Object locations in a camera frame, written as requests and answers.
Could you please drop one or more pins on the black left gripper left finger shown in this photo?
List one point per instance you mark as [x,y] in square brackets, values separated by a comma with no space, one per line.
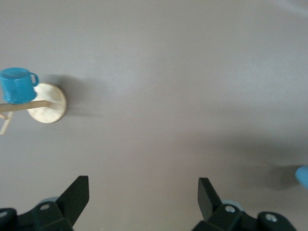
[48,216]

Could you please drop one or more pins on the brown table cover mat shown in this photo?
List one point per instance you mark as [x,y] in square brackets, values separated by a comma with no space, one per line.
[168,84]

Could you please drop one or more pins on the teal enamel mug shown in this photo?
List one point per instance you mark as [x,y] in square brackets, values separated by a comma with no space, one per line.
[16,84]

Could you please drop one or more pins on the light blue plastic cup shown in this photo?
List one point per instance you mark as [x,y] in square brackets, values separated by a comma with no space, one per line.
[303,176]

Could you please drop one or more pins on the wooden mug tree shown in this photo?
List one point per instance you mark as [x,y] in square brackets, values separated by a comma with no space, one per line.
[48,108]

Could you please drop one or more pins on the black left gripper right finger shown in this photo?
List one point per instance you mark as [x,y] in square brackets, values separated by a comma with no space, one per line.
[223,219]

